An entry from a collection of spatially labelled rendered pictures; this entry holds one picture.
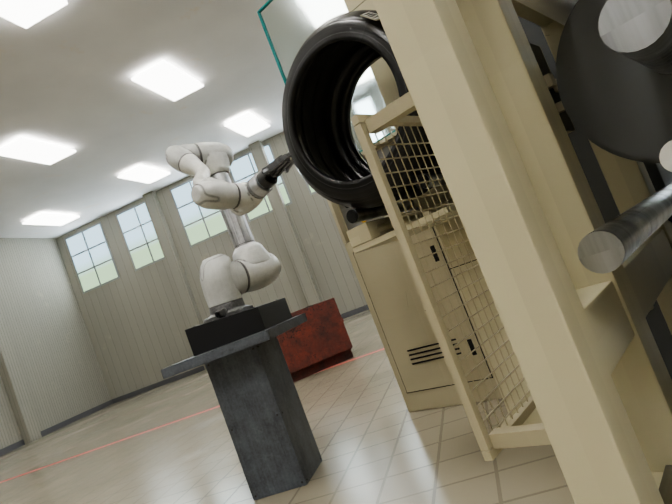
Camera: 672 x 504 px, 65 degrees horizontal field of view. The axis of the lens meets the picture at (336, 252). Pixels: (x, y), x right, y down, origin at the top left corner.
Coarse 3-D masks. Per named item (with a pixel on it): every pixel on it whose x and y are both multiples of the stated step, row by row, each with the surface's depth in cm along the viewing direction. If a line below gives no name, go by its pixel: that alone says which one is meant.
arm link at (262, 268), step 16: (208, 144) 250; (224, 144) 257; (208, 160) 248; (224, 160) 252; (224, 176) 251; (240, 224) 246; (240, 240) 245; (240, 256) 241; (256, 256) 242; (272, 256) 248; (256, 272) 238; (272, 272) 245; (256, 288) 242
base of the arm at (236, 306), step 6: (234, 300) 228; (240, 300) 231; (216, 306) 227; (222, 306) 226; (228, 306) 227; (234, 306) 228; (240, 306) 229; (246, 306) 234; (252, 306) 240; (210, 312) 230; (216, 312) 224; (222, 312) 223; (228, 312) 225; (234, 312) 224; (210, 318) 226; (216, 318) 226
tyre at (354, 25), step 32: (320, 32) 159; (352, 32) 152; (384, 32) 146; (320, 64) 181; (352, 64) 187; (288, 96) 171; (320, 96) 191; (352, 96) 193; (288, 128) 174; (320, 128) 194; (416, 128) 145; (320, 160) 190; (352, 160) 195; (384, 160) 153; (320, 192) 173; (352, 192) 163; (416, 192) 166
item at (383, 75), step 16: (352, 0) 197; (368, 0) 193; (384, 64) 193; (384, 80) 195; (384, 96) 196; (448, 224) 189; (464, 240) 186; (464, 272) 189; (480, 272) 185; (464, 288) 190; (480, 288) 186; (480, 304) 187; (496, 320) 184; (496, 336) 186; (496, 352) 187; (512, 352) 183; (512, 368) 184; (512, 384) 185
